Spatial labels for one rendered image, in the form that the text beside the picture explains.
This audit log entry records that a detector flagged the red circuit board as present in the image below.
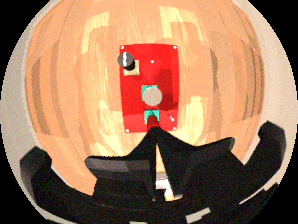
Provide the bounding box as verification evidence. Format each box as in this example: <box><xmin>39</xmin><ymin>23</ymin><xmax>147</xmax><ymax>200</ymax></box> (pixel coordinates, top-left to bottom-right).
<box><xmin>117</xmin><ymin>44</ymin><xmax>180</xmax><ymax>133</ymax></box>

